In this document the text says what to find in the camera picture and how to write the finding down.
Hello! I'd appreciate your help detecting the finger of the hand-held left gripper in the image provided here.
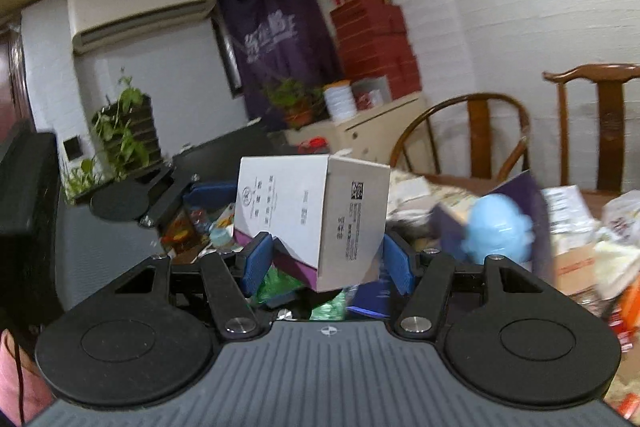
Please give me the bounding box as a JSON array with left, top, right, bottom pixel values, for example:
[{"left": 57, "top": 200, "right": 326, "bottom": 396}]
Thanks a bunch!
[{"left": 137, "top": 164, "right": 240, "bottom": 228}]

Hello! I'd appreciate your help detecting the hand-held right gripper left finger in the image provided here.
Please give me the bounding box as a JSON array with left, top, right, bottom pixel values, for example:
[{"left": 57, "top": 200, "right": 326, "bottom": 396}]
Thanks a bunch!
[{"left": 65, "top": 231, "right": 275, "bottom": 341}]

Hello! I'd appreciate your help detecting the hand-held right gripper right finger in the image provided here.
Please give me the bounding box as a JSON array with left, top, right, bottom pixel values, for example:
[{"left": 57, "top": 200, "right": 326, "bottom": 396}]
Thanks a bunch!
[{"left": 382, "top": 231, "right": 582, "bottom": 339}]

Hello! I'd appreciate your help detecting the white box with purple edge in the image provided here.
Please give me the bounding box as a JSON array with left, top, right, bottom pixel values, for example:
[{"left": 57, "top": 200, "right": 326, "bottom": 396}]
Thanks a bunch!
[{"left": 234, "top": 154, "right": 391, "bottom": 294}]

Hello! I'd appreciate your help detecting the green foil packet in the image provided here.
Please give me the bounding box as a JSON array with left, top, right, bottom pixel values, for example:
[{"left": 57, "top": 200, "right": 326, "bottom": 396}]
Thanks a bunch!
[{"left": 257, "top": 264, "right": 347, "bottom": 321}]

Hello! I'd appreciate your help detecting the black cabinet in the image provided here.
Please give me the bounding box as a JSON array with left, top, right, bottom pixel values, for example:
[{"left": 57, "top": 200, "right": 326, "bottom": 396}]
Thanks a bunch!
[{"left": 170, "top": 119, "right": 281, "bottom": 182}]

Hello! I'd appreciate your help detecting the black television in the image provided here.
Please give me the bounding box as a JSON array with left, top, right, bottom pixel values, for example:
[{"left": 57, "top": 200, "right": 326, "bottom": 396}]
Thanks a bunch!
[{"left": 0, "top": 131, "right": 62, "bottom": 310}]

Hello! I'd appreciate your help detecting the climbing plant on wooden trellis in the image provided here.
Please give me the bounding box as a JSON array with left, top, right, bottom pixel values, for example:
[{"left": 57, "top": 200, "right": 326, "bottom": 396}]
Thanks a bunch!
[{"left": 61, "top": 67, "right": 164, "bottom": 205}]

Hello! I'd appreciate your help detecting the light blue toy figure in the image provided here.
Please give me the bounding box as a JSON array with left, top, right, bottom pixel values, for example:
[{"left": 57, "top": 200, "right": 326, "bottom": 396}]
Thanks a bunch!
[{"left": 459, "top": 193, "right": 534, "bottom": 267}]

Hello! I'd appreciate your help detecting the small potted plant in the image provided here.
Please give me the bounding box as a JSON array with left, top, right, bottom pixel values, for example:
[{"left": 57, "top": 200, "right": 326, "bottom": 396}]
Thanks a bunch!
[{"left": 264, "top": 78, "right": 327, "bottom": 130}]

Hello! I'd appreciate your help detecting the dark framed picture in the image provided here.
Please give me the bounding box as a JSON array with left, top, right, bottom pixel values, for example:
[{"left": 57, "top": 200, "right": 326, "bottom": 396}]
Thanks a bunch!
[{"left": 211, "top": 18, "right": 244, "bottom": 98}]

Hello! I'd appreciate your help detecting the cream cabinet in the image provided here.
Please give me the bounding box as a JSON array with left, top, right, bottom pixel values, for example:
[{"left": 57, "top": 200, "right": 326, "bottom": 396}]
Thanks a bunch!
[{"left": 284, "top": 92, "right": 435, "bottom": 165}]

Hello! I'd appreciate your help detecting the pink clothing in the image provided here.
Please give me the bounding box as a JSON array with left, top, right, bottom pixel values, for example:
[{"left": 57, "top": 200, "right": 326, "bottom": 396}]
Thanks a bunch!
[{"left": 0, "top": 328, "right": 54, "bottom": 427}]

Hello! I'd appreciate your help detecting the dark purple box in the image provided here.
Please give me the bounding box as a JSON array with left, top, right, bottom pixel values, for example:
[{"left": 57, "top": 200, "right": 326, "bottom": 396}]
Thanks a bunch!
[{"left": 431, "top": 170, "right": 555, "bottom": 290}]

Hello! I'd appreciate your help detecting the round-back wooden chair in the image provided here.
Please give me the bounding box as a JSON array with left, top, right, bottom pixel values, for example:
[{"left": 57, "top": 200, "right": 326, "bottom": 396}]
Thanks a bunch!
[{"left": 389, "top": 93, "right": 532, "bottom": 180}]

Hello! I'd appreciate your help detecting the white canister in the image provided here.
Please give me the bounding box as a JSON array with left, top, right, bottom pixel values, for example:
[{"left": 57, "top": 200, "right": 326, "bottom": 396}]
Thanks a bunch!
[{"left": 322, "top": 79, "right": 357, "bottom": 124}]

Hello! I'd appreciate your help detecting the white and red carton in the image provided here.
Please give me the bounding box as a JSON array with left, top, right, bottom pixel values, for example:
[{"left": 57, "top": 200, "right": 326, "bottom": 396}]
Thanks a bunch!
[{"left": 351, "top": 76, "right": 392, "bottom": 111}]

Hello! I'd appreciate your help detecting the purple hanging banner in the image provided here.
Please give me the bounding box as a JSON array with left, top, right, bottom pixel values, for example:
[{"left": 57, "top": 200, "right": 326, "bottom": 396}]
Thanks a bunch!
[{"left": 206, "top": 0, "right": 345, "bottom": 128}]

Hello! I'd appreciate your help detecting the brown carton with red print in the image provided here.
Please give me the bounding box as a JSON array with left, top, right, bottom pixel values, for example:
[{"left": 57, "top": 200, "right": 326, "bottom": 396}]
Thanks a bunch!
[{"left": 552, "top": 243, "right": 618, "bottom": 303}]

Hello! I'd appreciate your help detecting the white air conditioner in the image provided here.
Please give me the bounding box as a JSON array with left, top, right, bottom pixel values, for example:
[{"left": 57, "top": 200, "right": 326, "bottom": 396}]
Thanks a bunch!
[{"left": 66, "top": 0, "right": 217, "bottom": 54}]

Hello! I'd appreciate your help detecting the stack of red boxes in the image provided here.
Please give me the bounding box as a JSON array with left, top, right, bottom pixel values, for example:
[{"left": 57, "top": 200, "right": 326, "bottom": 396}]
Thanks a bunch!
[{"left": 329, "top": 0, "right": 422, "bottom": 101}]

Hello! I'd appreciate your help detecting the white plastic bag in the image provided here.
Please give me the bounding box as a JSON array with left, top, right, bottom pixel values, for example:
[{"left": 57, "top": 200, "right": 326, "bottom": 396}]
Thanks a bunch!
[{"left": 601, "top": 190, "right": 640, "bottom": 244}]

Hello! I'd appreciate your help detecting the straight wooden chair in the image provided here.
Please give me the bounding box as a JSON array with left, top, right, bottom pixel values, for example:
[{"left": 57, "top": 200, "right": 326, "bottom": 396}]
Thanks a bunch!
[{"left": 542, "top": 63, "right": 640, "bottom": 196}]

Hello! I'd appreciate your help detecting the thin black cable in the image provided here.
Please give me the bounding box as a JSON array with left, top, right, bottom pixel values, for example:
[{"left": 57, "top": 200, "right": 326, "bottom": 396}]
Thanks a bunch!
[{"left": 12, "top": 337, "right": 27, "bottom": 427}]

